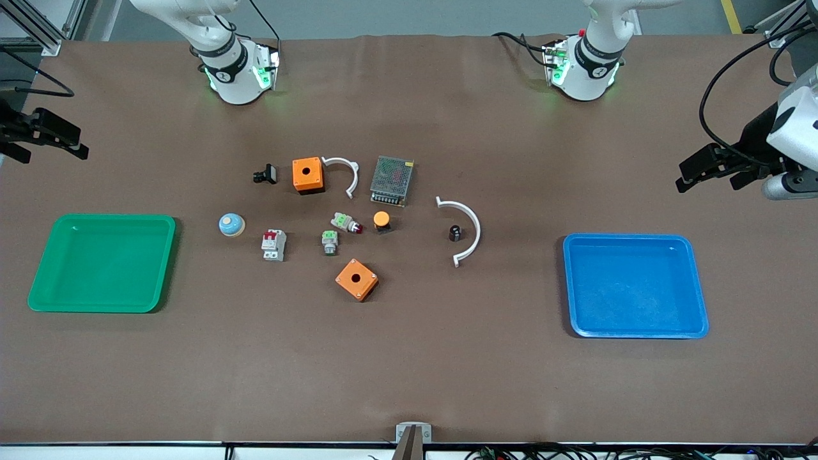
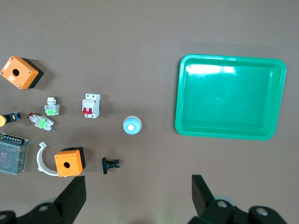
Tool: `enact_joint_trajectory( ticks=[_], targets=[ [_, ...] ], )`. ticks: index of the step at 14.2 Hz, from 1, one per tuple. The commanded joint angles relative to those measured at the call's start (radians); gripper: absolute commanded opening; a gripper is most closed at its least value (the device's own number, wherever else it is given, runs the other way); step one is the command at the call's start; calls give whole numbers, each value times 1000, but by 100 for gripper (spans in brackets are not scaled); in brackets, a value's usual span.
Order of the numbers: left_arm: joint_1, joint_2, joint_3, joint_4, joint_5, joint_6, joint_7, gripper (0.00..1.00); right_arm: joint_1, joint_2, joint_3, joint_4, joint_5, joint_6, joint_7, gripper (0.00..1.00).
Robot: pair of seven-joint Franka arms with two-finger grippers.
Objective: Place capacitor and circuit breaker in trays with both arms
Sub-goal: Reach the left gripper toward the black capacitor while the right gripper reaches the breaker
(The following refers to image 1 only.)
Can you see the metal mesh power supply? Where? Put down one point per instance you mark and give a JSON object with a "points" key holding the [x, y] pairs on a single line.
{"points": [[392, 180]]}

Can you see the green plastic tray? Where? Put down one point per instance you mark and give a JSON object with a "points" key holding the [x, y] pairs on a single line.
{"points": [[102, 265]]}

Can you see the red head push button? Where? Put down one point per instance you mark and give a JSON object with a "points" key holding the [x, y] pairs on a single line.
{"points": [[345, 222]]}

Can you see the white red circuit breaker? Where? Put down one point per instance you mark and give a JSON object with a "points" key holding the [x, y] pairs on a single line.
{"points": [[273, 246]]}

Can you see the large white curved clamp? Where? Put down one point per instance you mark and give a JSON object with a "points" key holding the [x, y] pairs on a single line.
{"points": [[475, 227]]}

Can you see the blue dome buzzer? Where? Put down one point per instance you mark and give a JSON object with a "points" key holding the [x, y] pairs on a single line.
{"points": [[231, 225]]}

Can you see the brown table cover mat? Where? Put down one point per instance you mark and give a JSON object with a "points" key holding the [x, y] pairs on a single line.
{"points": [[409, 370]]}

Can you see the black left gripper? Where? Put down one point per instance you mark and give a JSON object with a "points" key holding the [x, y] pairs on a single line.
{"points": [[758, 135]]}

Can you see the orange cap black button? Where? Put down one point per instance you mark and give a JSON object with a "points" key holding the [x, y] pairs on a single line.
{"points": [[381, 220]]}

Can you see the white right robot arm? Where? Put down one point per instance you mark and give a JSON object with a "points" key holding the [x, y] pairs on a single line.
{"points": [[233, 76]]}

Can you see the green head push button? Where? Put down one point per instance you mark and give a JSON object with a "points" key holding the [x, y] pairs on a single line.
{"points": [[329, 241]]}

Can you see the aluminium frame profile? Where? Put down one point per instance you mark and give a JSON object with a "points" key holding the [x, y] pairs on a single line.
{"points": [[38, 25], [783, 29]]}

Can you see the small black cylinder capacitor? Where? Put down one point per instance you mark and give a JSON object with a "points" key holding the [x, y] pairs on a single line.
{"points": [[455, 234]]}

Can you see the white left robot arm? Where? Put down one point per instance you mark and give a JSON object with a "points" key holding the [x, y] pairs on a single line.
{"points": [[588, 73]]}

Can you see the orange button box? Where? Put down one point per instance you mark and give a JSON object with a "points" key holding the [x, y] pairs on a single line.
{"points": [[356, 280], [308, 176]]}

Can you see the black square push switch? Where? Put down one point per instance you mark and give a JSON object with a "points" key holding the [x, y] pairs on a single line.
{"points": [[267, 174]]}

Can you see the small white curved clamp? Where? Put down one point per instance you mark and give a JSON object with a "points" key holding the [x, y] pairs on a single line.
{"points": [[353, 172]]}

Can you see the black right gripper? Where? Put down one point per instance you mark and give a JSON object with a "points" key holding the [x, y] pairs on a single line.
{"points": [[13, 128]]}

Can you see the blue plastic tray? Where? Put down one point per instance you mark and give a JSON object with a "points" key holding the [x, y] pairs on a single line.
{"points": [[636, 287]]}

